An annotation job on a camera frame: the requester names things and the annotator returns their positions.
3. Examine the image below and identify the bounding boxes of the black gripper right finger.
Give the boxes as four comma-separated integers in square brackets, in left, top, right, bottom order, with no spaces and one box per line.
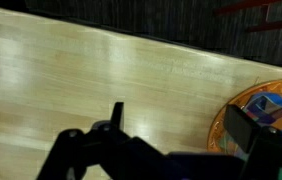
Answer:
[222,104,282,180]

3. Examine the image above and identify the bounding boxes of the clear bag of foam blocks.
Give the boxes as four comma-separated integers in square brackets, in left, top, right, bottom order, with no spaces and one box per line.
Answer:
[206,79,282,161]

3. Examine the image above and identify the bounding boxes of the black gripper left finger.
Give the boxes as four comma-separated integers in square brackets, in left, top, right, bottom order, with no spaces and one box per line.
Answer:
[37,101,169,180]

